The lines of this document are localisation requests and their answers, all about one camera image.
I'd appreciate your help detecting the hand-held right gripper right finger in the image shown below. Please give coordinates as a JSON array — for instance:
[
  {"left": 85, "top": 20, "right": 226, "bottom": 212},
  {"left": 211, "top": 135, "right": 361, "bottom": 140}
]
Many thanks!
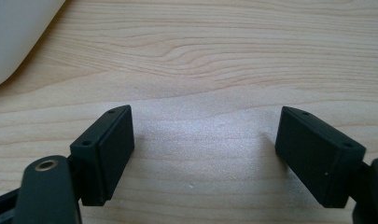
[{"left": 274, "top": 105, "right": 367, "bottom": 209}]

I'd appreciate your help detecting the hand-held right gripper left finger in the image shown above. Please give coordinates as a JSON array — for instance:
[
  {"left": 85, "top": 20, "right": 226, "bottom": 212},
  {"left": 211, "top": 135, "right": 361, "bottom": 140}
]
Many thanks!
[{"left": 69, "top": 105, "right": 135, "bottom": 207}]

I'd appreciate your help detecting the white rounded object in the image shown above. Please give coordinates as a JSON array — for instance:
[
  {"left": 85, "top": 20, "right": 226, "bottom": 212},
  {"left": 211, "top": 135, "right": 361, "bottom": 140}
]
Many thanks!
[{"left": 0, "top": 0, "right": 66, "bottom": 91}]

